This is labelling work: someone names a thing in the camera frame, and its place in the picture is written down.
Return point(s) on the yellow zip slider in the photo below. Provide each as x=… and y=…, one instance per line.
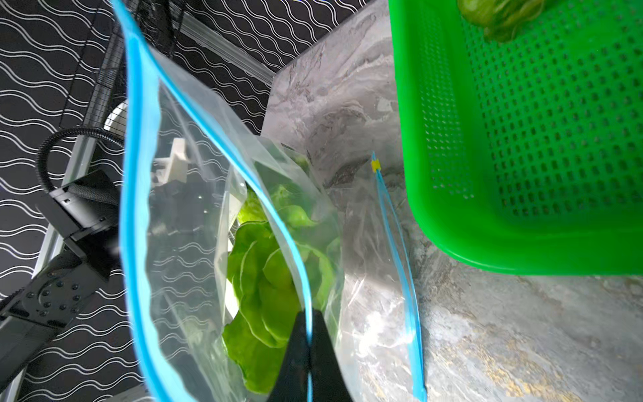
x=376, y=167

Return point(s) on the pale chinese cabbage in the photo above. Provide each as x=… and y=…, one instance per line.
x=263, y=285

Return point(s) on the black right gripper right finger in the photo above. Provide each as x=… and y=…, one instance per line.
x=327, y=383

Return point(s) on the green plastic basket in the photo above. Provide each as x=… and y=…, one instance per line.
x=525, y=157

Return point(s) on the green chinese cabbage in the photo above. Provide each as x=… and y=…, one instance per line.
x=500, y=20

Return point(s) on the zip-top bag with two cabbages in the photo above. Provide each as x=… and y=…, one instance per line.
x=176, y=238

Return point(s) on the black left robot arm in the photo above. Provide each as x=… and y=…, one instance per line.
x=85, y=213

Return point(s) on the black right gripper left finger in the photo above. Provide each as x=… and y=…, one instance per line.
x=292, y=383

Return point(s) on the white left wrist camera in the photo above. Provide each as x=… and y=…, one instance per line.
x=174, y=167

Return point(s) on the zip-top bag blue seal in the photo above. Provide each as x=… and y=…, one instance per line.
x=379, y=345

